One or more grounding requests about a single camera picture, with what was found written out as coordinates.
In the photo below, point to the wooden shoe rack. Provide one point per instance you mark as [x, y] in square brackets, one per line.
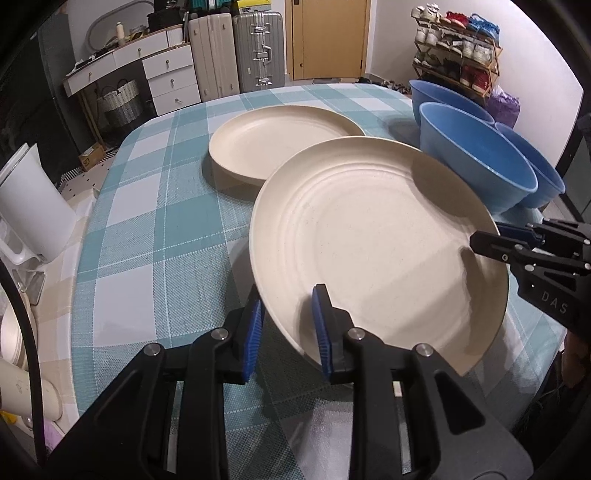
[491, 55]

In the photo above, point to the black bag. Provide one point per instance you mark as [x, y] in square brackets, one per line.
[164, 21]

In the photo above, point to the purple plastic bag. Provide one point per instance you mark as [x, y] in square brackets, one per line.
[505, 108]

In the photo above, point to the cream cylinder cup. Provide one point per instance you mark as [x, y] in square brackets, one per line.
[27, 392]

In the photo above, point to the shoe rack with shoes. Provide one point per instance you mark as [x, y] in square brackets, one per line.
[461, 46]

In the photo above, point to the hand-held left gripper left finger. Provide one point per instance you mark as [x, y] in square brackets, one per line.
[251, 332]

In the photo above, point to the teal checked tablecloth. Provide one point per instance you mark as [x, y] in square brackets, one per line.
[152, 221]

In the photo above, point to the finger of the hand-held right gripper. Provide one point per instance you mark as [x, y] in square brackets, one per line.
[489, 244]
[517, 232]

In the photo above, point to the cream round plate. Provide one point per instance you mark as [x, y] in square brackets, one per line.
[369, 254]
[277, 138]

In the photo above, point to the small cardboard box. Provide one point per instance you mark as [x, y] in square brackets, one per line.
[93, 157]

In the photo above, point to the small beige bottle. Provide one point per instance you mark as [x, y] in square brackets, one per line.
[121, 34]

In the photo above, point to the teal suitcase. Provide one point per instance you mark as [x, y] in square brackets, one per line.
[217, 4]

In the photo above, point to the white desk with drawers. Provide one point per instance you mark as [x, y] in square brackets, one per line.
[161, 69]

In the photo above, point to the yellow wooden door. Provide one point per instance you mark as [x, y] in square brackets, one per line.
[330, 37]

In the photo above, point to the white trash bin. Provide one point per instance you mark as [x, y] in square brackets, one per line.
[32, 203]

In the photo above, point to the beige suitcase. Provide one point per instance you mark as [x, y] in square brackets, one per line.
[214, 55]

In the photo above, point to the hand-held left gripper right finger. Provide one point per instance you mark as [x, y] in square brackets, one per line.
[321, 332]

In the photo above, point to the silver suitcase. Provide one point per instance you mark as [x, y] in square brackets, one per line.
[258, 46]

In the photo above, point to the blue plastic bowl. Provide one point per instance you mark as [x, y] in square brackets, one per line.
[540, 170]
[475, 152]
[443, 94]

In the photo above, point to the woven storage basket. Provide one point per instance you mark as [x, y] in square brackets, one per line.
[121, 106]

